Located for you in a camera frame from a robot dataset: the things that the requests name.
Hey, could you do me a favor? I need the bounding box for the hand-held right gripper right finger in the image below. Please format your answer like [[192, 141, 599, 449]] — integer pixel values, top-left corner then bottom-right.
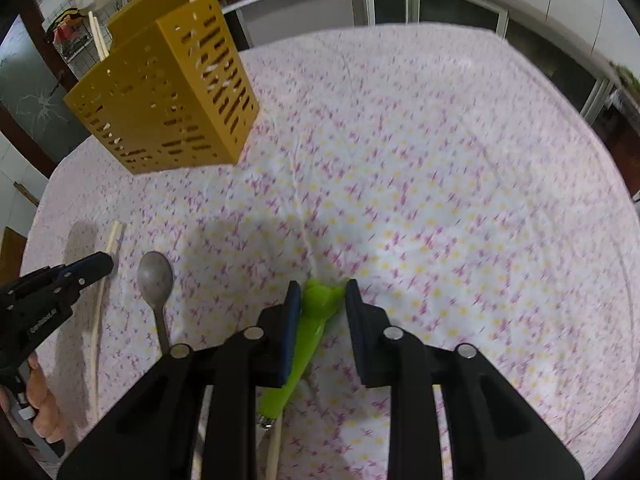
[[344, 279, 585, 480]]

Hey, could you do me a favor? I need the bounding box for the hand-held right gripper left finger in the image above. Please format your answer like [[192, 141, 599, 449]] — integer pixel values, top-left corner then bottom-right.
[[56, 281, 303, 480]]

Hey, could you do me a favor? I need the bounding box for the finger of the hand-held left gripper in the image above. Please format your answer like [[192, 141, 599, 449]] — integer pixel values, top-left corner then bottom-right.
[[50, 252, 115, 293]]

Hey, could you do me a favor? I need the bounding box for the green-handled peeler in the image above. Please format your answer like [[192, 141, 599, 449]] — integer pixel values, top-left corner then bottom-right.
[[256, 278, 342, 428]]

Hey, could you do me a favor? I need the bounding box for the yellow perforated utensil holder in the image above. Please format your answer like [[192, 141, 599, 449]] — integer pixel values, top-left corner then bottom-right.
[[63, 0, 261, 177]]

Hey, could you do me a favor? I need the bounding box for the person's left hand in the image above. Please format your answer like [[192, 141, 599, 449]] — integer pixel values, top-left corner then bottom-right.
[[24, 352, 65, 445]]

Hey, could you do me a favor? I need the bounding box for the metal spoon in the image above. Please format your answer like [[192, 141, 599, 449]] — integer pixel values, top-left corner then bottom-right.
[[137, 251, 175, 356]]

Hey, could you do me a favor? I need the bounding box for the brown wooden board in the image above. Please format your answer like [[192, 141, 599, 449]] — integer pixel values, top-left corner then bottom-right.
[[0, 227, 27, 286]]

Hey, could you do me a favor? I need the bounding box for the floral pink tablecloth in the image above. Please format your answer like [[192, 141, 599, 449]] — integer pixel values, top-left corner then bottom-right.
[[20, 22, 640, 480]]

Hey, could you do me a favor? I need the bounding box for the dark-framed glass door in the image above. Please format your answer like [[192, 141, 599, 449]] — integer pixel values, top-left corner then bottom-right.
[[0, 15, 96, 176]]

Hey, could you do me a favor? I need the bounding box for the red and yellow bag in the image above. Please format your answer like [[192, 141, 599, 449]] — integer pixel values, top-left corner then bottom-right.
[[47, 7, 86, 43]]

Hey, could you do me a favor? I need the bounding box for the wooden stick handle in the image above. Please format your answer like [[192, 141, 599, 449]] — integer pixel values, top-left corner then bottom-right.
[[14, 182, 40, 206]]

